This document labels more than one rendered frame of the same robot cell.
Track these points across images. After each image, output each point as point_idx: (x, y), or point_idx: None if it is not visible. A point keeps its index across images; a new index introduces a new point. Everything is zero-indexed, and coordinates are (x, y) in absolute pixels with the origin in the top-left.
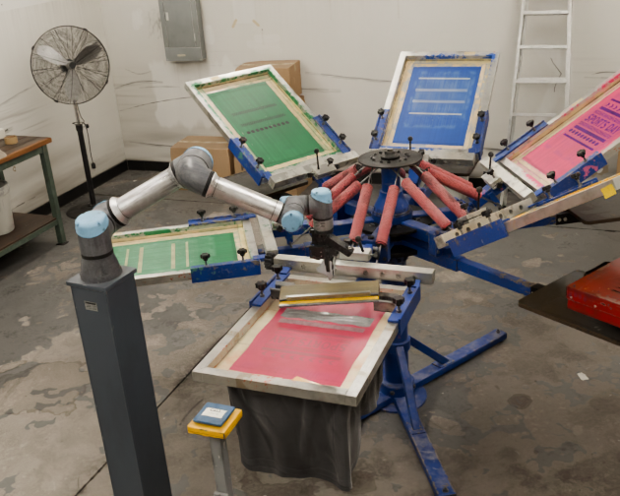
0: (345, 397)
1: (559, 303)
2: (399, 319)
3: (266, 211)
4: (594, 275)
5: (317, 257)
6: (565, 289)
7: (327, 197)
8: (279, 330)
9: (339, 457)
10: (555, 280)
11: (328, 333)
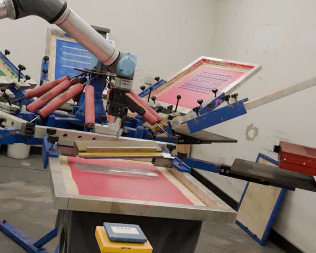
0: (227, 213)
1: (255, 171)
2: (190, 168)
3: (107, 50)
4: (285, 148)
5: (115, 114)
6: (246, 165)
7: (136, 58)
8: (89, 175)
9: None
10: (233, 161)
11: (134, 178)
